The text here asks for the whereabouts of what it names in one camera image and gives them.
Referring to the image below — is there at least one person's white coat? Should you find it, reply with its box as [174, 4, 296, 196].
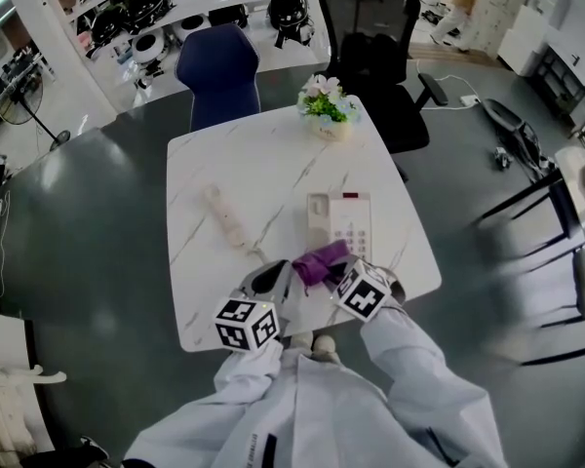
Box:
[121, 353, 508, 468]

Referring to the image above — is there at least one white curved handle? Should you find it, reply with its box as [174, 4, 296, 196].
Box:
[0, 364, 68, 385]

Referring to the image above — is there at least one black sneaker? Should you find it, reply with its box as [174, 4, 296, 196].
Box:
[80, 435, 111, 462]

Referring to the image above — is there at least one black metal rack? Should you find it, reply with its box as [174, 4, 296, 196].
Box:
[533, 46, 585, 116]

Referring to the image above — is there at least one black mesh office chair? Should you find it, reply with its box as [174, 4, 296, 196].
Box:
[317, 0, 449, 182]

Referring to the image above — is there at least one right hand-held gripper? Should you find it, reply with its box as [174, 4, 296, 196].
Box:
[323, 255, 407, 323]

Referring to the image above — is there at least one blue chair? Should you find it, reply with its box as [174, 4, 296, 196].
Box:
[175, 22, 262, 133]

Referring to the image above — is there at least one white shelf rack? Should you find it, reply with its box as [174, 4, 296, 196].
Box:
[38, 0, 323, 92]

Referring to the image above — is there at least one person's left forearm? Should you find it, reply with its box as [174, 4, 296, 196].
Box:
[214, 341, 287, 404]

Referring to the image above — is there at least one potted flower plant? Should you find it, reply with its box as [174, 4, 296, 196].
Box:
[296, 73, 362, 142]

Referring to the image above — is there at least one white desk telephone base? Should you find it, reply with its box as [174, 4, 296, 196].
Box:
[305, 191, 374, 265]

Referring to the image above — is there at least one white side table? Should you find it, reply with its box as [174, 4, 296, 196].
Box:
[472, 146, 585, 365]

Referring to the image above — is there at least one white locker cabinet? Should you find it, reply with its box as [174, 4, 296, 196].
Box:
[472, 0, 535, 60]

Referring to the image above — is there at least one purple cloth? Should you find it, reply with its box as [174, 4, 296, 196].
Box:
[291, 240, 351, 294]

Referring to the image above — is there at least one person's right shoe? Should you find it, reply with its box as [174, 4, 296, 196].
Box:
[313, 334, 340, 363]

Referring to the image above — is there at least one white telephone handset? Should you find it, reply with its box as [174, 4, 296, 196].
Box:
[204, 185, 248, 249]

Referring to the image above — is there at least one black mechanical frame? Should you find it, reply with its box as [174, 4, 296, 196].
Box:
[485, 97, 560, 179]

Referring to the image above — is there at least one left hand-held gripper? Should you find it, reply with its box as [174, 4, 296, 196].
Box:
[213, 259, 294, 355]

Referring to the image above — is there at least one black standing fan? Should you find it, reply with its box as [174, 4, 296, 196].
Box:
[0, 81, 72, 153]

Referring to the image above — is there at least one group of round black-white devices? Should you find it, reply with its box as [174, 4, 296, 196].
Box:
[75, 0, 318, 92]

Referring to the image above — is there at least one grey cushioned chair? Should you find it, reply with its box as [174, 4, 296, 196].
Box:
[572, 246, 585, 319]

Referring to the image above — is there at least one white box cabinet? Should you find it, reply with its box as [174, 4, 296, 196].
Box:
[496, 5, 550, 77]

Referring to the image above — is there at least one person's right forearm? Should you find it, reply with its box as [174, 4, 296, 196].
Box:
[360, 304, 449, 399]

